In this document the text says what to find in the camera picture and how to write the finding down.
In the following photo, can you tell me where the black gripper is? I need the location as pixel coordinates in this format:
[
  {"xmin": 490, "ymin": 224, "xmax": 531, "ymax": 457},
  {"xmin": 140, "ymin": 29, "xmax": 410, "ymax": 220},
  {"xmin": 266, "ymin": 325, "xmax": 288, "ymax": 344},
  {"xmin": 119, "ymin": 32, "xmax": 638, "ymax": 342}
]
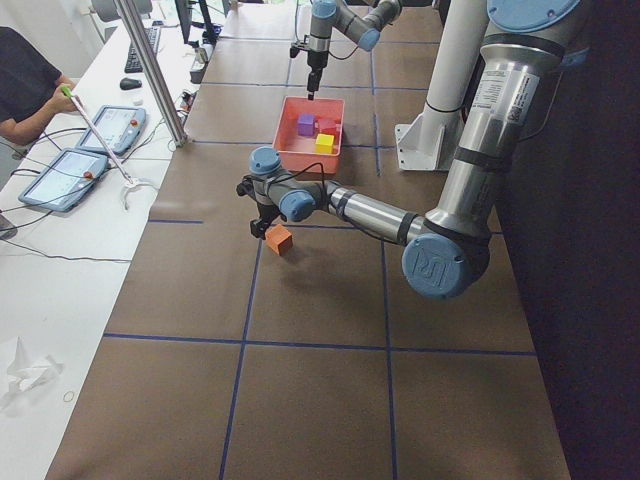
[
  {"xmin": 307, "ymin": 50, "xmax": 328, "ymax": 100},
  {"xmin": 250, "ymin": 199, "xmax": 285, "ymax": 239}
]

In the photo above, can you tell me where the orange foam block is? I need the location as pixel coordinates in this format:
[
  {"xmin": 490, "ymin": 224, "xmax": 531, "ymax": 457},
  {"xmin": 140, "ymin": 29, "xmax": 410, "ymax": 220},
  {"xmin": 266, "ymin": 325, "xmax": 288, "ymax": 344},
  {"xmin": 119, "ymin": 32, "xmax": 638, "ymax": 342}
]
[{"xmin": 265, "ymin": 224, "xmax": 293, "ymax": 256}]

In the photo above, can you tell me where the purple foam block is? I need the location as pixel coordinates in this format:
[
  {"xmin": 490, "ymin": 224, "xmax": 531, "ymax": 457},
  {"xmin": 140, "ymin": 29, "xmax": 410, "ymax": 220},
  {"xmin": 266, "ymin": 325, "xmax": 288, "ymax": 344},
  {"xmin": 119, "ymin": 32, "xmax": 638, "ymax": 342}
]
[{"xmin": 297, "ymin": 113, "xmax": 316, "ymax": 137}]

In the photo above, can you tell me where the pink foam block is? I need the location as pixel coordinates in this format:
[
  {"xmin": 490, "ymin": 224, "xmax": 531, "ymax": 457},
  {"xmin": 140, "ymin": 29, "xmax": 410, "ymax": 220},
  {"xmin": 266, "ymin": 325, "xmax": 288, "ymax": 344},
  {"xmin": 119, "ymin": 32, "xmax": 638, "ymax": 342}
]
[{"xmin": 316, "ymin": 117, "xmax": 341, "ymax": 136}]

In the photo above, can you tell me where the yellow foam block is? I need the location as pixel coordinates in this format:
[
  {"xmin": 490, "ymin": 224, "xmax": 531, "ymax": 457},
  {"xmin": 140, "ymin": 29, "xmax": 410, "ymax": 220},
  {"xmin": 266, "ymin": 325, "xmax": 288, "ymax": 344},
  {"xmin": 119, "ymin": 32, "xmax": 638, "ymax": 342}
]
[{"xmin": 314, "ymin": 133, "xmax": 335, "ymax": 155}]

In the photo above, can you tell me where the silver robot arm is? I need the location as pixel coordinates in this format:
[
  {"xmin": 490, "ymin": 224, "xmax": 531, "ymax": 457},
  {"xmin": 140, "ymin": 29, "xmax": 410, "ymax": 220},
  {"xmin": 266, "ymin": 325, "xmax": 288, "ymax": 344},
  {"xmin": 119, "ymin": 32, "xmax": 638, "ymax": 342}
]
[
  {"xmin": 236, "ymin": 1, "xmax": 592, "ymax": 298},
  {"xmin": 302, "ymin": 0, "xmax": 403, "ymax": 100}
]

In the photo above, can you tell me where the pink plastic bin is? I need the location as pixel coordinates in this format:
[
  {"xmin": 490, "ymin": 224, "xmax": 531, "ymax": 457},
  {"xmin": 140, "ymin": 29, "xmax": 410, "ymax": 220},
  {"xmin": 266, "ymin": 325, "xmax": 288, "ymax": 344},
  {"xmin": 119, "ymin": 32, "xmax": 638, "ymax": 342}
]
[{"xmin": 273, "ymin": 96, "xmax": 344, "ymax": 175}]

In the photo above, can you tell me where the pink grabber stick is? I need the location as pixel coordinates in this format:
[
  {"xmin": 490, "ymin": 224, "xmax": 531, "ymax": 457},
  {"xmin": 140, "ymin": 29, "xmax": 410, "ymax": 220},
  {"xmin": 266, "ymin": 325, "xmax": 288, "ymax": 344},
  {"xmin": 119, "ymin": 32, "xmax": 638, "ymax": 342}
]
[{"xmin": 60, "ymin": 85, "xmax": 159, "ymax": 211}]

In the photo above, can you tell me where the upper teach pendant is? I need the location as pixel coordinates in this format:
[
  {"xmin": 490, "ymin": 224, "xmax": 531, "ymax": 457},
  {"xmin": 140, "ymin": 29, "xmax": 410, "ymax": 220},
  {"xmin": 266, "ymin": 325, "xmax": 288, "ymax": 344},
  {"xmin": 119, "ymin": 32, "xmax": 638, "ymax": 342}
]
[{"xmin": 93, "ymin": 105, "xmax": 147, "ymax": 155}]

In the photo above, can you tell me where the teach pendant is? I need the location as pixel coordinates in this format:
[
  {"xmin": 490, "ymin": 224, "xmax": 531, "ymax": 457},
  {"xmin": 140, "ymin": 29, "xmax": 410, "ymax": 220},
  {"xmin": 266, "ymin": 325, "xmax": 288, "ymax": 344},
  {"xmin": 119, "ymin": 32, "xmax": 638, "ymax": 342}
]
[
  {"xmin": 93, "ymin": 105, "xmax": 147, "ymax": 155},
  {"xmin": 18, "ymin": 148, "xmax": 108, "ymax": 212}
]

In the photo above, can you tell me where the black keyboard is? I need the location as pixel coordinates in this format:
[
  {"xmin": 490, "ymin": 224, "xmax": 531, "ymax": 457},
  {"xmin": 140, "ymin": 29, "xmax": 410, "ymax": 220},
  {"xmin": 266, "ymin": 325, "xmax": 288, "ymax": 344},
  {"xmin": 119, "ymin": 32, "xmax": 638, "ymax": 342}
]
[{"xmin": 123, "ymin": 25, "xmax": 164, "ymax": 74}]

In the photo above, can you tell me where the black computer mouse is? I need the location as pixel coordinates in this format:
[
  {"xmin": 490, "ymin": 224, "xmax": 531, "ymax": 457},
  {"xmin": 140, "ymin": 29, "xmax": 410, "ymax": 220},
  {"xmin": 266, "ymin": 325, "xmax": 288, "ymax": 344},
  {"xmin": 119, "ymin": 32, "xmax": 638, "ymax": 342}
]
[{"xmin": 119, "ymin": 77, "xmax": 142, "ymax": 91}]

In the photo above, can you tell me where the white side table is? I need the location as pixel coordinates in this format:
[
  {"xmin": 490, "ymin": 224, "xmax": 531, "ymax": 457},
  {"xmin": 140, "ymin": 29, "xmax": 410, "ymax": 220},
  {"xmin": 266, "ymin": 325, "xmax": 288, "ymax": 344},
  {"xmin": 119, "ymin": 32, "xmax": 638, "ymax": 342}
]
[{"xmin": 0, "ymin": 9, "xmax": 236, "ymax": 480}]

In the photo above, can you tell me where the lower teach pendant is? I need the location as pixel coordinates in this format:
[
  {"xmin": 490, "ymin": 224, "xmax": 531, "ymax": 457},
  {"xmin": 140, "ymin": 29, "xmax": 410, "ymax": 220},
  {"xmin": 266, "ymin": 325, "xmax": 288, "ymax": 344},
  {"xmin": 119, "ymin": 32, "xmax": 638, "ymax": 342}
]
[{"xmin": 18, "ymin": 148, "xmax": 108, "ymax": 212}]

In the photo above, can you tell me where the person in black shirt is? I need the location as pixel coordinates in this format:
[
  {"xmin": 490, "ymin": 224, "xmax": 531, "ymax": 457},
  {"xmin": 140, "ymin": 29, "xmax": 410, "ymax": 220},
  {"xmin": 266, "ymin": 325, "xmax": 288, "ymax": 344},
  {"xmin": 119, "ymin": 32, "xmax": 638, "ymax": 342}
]
[{"xmin": 1, "ymin": 26, "xmax": 76, "ymax": 146}]

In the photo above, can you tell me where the crumpled white tissue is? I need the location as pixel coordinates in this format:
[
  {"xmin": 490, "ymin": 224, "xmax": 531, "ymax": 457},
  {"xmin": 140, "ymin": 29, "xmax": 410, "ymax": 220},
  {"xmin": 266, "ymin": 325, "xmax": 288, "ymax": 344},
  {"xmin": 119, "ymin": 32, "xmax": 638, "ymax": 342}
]
[{"xmin": 1, "ymin": 337, "xmax": 64, "ymax": 413}]

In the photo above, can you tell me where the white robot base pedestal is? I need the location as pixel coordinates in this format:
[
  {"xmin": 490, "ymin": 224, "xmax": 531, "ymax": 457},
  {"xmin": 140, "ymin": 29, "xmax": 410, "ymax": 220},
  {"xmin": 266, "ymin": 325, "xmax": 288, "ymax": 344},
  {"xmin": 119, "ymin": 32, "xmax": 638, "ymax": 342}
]
[{"xmin": 395, "ymin": 0, "xmax": 488, "ymax": 171}]

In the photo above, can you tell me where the aluminium frame post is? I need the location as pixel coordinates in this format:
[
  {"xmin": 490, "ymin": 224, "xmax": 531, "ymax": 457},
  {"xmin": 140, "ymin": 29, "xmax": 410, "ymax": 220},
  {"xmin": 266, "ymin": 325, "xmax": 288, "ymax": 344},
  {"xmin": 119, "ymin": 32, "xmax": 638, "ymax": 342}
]
[{"xmin": 114, "ymin": 0, "xmax": 187, "ymax": 147}]

